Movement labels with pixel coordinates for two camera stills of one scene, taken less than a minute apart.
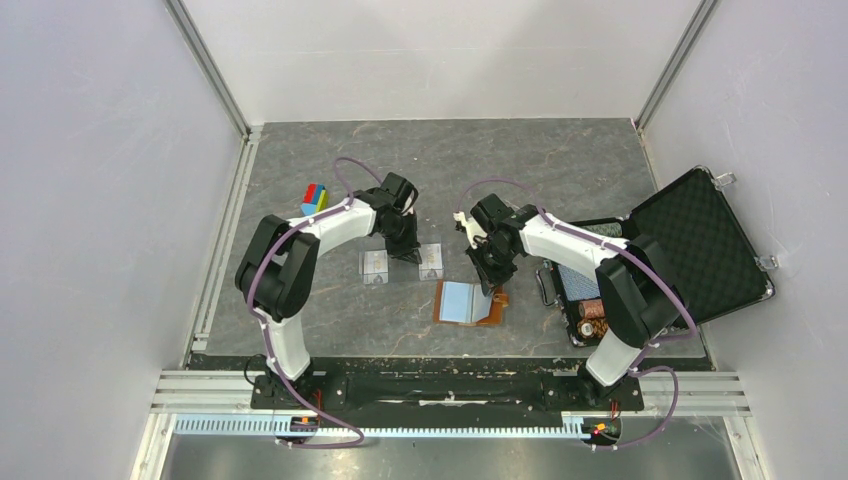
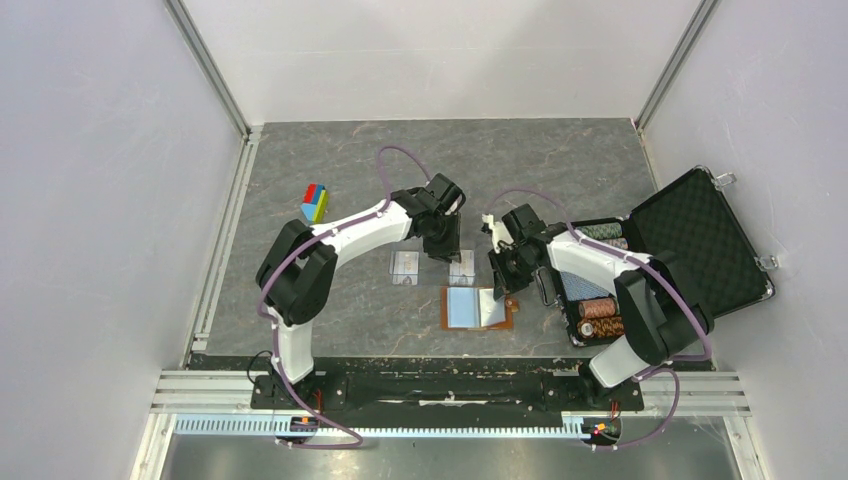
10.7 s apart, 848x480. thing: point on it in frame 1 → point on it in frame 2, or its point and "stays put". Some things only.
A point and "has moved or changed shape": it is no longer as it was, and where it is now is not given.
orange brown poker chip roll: x=590 y=309 stays put
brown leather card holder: x=463 y=303 has moved or changed shape
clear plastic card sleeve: x=373 y=265 → x=419 y=268
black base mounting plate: x=295 y=403 stays put
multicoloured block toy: x=315 y=199 stays put
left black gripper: x=409 y=249 → x=449 y=250
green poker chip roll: x=612 y=230 stays put
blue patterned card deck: x=577 y=286 stays put
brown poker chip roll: x=594 y=327 stays put
